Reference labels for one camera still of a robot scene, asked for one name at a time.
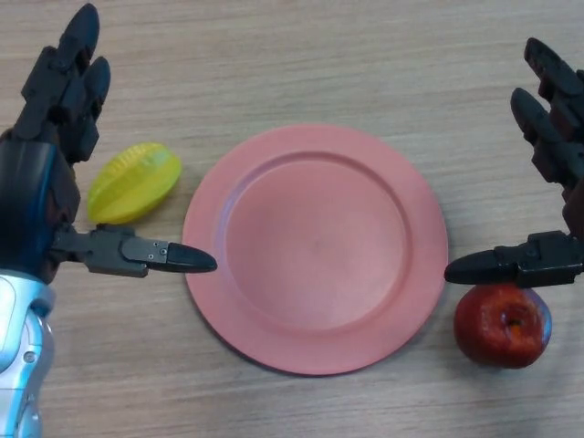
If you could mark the pink round plate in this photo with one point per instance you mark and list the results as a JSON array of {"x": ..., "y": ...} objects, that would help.
[{"x": 315, "y": 255}]

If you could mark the red apple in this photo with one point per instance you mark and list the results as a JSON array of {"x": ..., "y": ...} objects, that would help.
[{"x": 497, "y": 330}]

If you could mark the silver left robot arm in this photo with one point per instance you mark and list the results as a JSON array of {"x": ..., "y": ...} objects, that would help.
[{"x": 20, "y": 347}]

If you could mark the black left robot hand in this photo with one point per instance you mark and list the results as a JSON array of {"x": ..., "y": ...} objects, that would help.
[{"x": 27, "y": 196}]

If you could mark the yellow starfruit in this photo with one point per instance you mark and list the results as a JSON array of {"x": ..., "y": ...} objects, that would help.
[{"x": 133, "y": 182}]

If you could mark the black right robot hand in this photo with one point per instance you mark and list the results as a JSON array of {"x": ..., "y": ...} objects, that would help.
[{"x": 552, "y": 260}]

